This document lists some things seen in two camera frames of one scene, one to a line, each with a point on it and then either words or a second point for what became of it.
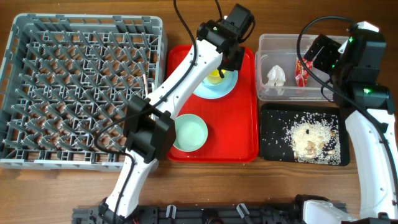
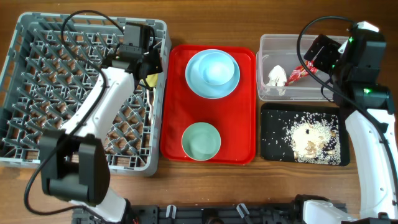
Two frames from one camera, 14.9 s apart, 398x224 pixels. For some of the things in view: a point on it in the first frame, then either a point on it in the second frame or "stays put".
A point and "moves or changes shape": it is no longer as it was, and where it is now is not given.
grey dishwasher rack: [66, 84] stays put
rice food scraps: [314, 137] stays put
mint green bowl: [191, 132] to [201, 141]
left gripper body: [236, 63] to [154, 58]
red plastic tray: [232, 122] stays put
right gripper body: [325, 61] stays put
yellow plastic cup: [214, 77] to [152, 79]
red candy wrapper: [301, 73] moves or changes shape
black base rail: [258, 214] stays put
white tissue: [276, 76] stays put
